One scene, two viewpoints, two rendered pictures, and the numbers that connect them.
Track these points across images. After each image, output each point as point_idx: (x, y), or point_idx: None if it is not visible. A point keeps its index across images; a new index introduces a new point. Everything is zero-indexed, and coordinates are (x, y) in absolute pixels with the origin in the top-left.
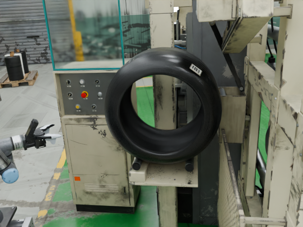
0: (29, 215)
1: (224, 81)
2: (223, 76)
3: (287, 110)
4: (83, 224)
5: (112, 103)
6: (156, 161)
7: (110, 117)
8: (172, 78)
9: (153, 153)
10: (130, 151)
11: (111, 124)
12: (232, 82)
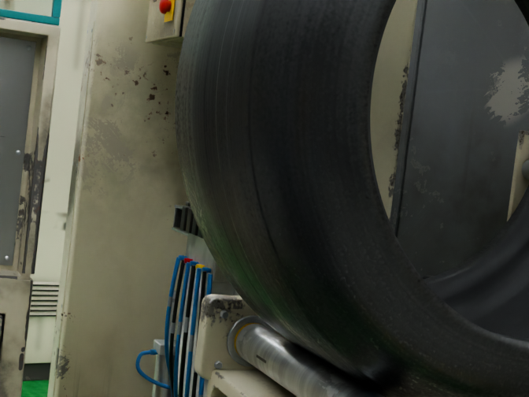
0: None
1: (491, 135)
2: (488, 114)
3: None
4: None
5: (348, 0)
6: (507, 388)
7: (317, 90)
8: (412, 36)
9: (505, 337)
10: (384, 325)
11: (309, 135)
12: (516, 141)
